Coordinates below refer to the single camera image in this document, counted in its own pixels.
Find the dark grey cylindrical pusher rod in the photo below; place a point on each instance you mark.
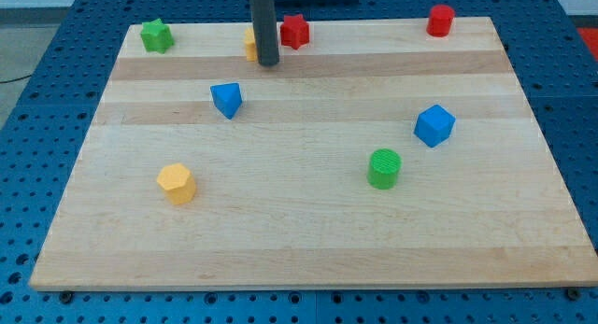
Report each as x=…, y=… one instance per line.
x=264, y=22

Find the yellow heart block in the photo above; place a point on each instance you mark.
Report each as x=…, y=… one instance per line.
x=250, y=45

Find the blue triangle block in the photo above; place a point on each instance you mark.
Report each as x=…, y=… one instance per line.
x=227, y=98

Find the red star block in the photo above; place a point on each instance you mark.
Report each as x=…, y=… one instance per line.
x=294, y=31

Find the green star block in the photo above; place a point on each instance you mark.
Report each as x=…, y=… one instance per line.
x=156, y=36

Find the red cylinder block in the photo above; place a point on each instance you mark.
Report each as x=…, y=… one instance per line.
x=440, y=20

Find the wooden board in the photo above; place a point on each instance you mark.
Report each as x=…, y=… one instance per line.
x=282, y=199

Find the yellow hexagon block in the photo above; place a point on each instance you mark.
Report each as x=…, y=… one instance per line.
x=177, y=183

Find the green cylinder block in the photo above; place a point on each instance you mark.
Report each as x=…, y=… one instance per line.
x=383, y=168

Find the blue cube block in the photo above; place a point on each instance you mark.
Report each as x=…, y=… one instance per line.
x=434, y=125

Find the red object at right edge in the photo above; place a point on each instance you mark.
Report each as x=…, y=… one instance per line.
x=590, y=38

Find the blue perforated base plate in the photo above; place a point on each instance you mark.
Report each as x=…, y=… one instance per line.
x=42, y=137

